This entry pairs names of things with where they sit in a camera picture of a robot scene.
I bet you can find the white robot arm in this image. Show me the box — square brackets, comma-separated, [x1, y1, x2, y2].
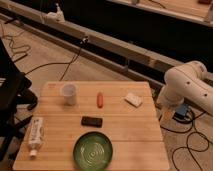
[157, 61, 213, 114]

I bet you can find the orange carrot toy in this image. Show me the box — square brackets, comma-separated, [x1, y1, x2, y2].
[97, 92, 104, 108]

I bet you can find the white sponge block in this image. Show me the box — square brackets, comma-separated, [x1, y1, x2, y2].
[125, 93, 142, 107]

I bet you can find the white plastic cup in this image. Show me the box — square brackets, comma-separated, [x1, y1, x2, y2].
[60, 84, 77, 106]

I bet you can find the black remote control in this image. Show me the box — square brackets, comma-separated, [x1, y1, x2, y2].
[81, 116, 103, 128]

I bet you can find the green glass plate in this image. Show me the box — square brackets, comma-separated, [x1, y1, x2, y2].
[73, 131, 113, 171]

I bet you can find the blue power box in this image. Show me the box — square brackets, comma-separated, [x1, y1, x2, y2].
[175, 104, 188, 119]

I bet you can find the white toothpaste tube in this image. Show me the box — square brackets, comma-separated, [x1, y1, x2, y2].
[28, 117, 44, 158]

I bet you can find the black office chair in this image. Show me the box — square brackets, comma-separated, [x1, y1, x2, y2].
[0, 38, 38, 161]

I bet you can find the grey metal rail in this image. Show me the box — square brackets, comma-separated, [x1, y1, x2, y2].
[0, 0, 213, 90]

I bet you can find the black floor cable left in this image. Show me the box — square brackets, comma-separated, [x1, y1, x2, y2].
[1, 19, 90, 82]

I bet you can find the black floor cable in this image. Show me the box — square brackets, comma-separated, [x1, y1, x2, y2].
[157, 107, 213, 171]
[1, 19, 90, 82]

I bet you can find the black floor cable right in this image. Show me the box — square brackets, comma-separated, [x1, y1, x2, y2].
[157, 107, 213, 171]

